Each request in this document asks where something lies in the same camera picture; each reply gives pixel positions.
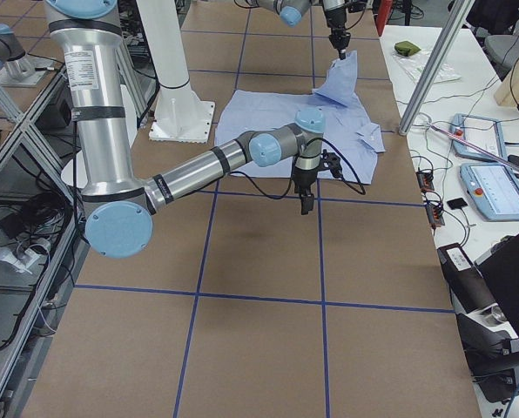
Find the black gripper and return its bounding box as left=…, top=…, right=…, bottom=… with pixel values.
left=292, top=165, right=319, bottom=215
left=325, top=8, right=350, bottom=60

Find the light blue striped shirt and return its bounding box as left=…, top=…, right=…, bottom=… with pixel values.
left=214, top=51, right=385, bottom=185

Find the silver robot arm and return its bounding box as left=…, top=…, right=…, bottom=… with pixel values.
left=243, top=0, right=353, bottom=60
left=44, top=1, right=326, bottom=259

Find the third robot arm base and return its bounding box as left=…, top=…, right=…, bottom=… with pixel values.
left=0, top=24, right=54, bottom=87

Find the red fire extinguisher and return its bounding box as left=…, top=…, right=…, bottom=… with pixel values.
left=375, top=0, right=394, bottom=37

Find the green cloth bundle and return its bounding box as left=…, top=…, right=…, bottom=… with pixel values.
left=394, top=40, right=421, bottom=57

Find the clear plastic bag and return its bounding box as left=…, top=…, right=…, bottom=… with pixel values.
left=396, top=55, right=463, bottom=83

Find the orange circuit board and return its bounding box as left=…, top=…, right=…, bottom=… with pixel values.
left=424, top=200, right=445, bottom=230
left=416, top=170, right=435, bottom=192

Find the small black device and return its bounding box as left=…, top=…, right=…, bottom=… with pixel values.
left=446, top=198, right=468, bottom=210

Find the upper teach pendant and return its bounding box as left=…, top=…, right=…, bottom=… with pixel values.
left=447, top=113, right=519, bottom=163

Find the teach pendant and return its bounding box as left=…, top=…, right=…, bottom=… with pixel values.
left=459, top=163, right=519, bottom=221
left=447, top=113, right=519, bottom=163

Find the lower teach pendant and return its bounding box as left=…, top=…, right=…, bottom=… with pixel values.
left=459, top=163, right=519, bottom=221

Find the black machine with label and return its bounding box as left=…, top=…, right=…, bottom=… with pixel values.
left=437, top=243, right=519, bottom=402

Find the white plastic chair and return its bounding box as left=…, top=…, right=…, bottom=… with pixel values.
left=61, top=84, right=138, bottom=189

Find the white power strip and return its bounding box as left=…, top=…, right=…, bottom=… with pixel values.
left=0, top=245, right=50, bottom=274

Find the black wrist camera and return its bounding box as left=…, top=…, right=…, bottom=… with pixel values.
left=320, top=150, right=343, bottom=179

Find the aluminium frame post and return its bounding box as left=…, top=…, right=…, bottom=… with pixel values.
left=398, top=0, right=475, bottom=136

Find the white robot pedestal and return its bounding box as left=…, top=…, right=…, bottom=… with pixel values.
left=137, top=0, right=215, bottom=144

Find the aluminium frame rack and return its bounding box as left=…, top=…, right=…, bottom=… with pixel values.
left=0, top=47, right=156, bottom=415

